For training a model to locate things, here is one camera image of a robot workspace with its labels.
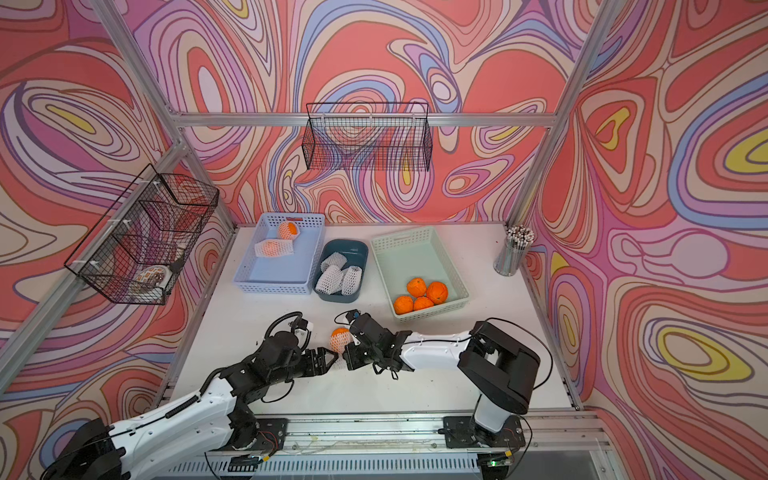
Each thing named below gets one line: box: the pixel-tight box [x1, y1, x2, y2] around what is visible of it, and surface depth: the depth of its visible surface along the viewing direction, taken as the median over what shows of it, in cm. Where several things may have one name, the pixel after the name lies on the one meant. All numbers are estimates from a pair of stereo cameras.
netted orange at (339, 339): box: [330, 327, 352, 354], surface depth 84 cm
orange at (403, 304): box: [394, 295, 413, 315], surface depth 93 cm
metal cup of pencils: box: [493, 224, 535, 277], surface depth 95 cm
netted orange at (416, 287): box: [406, 277, 427, 298], surface depth 98 cm
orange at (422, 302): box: [413, 296, 434, 311], surface depth 95 cm
